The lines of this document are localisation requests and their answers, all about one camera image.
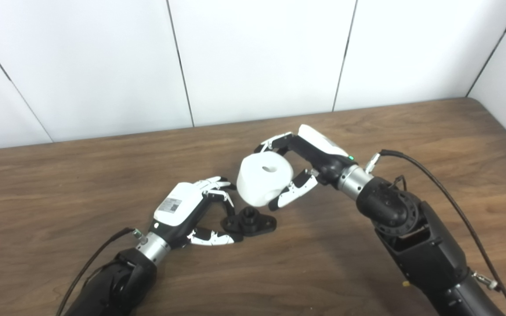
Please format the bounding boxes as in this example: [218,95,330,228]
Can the black flanged holder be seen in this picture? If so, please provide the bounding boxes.
[222,208,277,237]

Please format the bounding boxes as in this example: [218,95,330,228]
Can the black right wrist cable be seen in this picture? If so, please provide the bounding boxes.
[364,149,506,316]

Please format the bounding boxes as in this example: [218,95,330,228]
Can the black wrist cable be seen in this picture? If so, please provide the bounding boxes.
[55,227,144,316]
[364,149,506,316]

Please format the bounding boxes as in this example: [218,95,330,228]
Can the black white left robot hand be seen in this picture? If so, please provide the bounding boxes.
[150,176,244,250]

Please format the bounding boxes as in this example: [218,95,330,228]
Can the round white piece with holes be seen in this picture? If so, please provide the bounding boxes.
[237,152,294,208]

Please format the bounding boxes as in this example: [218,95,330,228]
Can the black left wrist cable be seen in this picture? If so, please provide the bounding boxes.
[55,227,144,316]

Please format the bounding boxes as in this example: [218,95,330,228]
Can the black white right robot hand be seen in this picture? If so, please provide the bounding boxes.
[253,124,359,212]

